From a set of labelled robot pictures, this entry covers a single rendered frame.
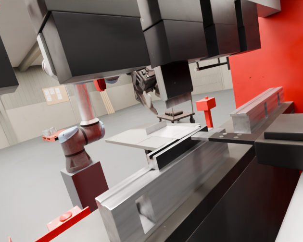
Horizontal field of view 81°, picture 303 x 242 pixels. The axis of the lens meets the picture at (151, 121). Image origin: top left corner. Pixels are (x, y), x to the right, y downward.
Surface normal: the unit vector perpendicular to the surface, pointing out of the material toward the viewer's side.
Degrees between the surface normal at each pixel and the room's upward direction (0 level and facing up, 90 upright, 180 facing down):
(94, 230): 0
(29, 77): 90
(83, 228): 0
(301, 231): 0
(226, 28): 90
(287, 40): 90
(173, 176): 90
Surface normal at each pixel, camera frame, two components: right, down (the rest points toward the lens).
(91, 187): 0.71, -0.04
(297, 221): -0.24, -0.95
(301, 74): -0.72, 0.31
